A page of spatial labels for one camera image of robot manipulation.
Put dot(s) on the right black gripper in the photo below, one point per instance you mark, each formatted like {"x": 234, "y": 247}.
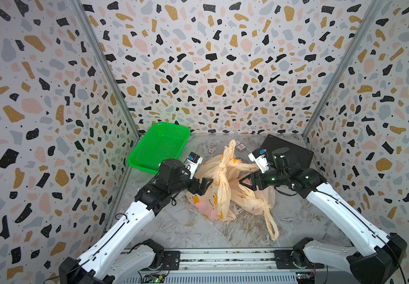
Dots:
{"x": 253, "y": 176}

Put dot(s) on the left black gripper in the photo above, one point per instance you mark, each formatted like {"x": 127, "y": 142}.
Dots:
{"x": 204, "y": 186}

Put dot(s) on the beige plastic bag with apples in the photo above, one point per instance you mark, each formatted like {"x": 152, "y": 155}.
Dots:
{"x": 222, "y": 169}

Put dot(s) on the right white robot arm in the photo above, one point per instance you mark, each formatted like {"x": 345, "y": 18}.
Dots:
{"x": 374, "y": 255}

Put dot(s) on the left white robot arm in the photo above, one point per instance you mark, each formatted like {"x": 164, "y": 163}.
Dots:
{"x": 104, "y": 262}

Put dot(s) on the small card box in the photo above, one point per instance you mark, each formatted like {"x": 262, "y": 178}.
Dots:
{"x": 240, "y": 146}

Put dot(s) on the black flat box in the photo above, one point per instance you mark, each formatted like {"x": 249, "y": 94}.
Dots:
{"x": 272, "y": 143}

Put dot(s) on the green plastic mesh basket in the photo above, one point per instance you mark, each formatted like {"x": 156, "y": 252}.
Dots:
{"x": 162, "y": 141}

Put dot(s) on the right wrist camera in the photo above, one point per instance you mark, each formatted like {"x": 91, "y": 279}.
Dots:
{"x": 259, "y": 156}

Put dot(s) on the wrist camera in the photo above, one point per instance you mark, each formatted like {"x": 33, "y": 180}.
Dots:
{"x": 192, "y": 162}
{"x": 259, "y": 156}

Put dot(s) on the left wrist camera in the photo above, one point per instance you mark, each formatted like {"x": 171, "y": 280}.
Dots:
{"x": 192, "y": 162}

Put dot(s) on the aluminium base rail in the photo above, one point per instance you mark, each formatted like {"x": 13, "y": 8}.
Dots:
{"x": 237, "y": 266}

